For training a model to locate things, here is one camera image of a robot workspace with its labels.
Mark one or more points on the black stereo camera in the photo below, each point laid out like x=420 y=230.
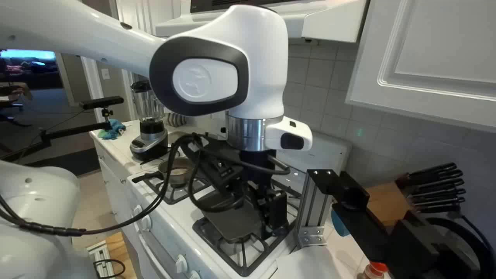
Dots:
x=103 y=102

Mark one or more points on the square dark grey pan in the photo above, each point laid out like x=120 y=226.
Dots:
x=234 y=223

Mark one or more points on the black cast iron stove grate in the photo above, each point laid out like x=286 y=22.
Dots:
x=235 y=248
x=156 y=192

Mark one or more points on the spice bottle with red cap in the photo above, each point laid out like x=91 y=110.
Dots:
x=378 y=270

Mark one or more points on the black round appliance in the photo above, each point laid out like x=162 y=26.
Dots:
x=444 y=248

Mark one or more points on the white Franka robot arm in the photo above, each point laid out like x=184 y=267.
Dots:
x=269 y=47

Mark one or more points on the white gas stove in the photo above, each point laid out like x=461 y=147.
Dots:
x=161 y=242

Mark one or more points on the white range hood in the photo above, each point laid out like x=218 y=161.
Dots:
x=331 y=23

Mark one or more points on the white cabinet door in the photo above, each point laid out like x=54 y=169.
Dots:
x=440 y=47

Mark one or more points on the white upper wall cabinets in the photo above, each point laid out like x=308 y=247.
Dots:
x=141 y=13

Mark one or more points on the blue clamp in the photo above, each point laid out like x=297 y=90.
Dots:
x=111 y=130

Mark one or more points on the black camera support bar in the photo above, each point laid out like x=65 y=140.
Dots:
x=79 y=132

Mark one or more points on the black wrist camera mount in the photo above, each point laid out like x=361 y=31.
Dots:
x=218 y=163

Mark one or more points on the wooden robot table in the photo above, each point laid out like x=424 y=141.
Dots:
x=122 y=253

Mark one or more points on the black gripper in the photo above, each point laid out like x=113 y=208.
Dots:
x=265 y=180

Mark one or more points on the white power strip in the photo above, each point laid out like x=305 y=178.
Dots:
x=99 y=257

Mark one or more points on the bright window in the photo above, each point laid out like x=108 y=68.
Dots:
x=26 y=54

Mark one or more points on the wooden knife block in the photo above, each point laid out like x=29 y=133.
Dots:
x=382 y=203

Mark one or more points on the white light switch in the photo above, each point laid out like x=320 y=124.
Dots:
x=106 y=73

